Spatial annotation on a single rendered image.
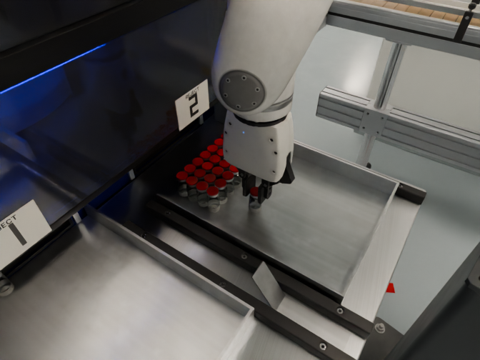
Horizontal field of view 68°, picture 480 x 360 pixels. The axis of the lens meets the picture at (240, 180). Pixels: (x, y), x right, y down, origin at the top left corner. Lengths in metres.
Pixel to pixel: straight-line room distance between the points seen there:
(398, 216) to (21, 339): 0.61
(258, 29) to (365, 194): 0.45
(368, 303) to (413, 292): 1.13
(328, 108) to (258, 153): 1.16
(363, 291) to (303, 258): 0.10
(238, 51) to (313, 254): 0.36
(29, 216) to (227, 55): 0.31
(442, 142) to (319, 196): 0.96
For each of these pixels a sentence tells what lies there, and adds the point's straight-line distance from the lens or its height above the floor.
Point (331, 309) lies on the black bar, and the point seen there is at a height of 0.90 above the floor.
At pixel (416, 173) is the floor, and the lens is 2.20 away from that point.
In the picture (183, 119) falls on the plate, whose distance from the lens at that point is 0.63.
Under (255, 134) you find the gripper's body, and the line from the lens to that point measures 0.49.
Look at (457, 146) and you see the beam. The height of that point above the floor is 0.51.
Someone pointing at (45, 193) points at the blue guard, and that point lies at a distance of 0.50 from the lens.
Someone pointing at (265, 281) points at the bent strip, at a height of 0.92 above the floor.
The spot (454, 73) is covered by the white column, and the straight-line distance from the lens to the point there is 2.09.
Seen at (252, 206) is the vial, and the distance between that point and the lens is 0.62.
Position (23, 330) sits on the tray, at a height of 0.88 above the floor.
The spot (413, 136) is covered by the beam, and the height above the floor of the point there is 0.49.
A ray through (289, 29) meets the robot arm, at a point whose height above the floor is 1.24.
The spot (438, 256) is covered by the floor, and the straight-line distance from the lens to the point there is 1.85.
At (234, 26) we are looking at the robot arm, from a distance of 0.33.
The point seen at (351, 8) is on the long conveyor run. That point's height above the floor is 0.91.
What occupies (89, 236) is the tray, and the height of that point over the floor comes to 0.88.
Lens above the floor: 1.36
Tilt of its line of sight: 45 degrees down
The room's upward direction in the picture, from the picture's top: straight up
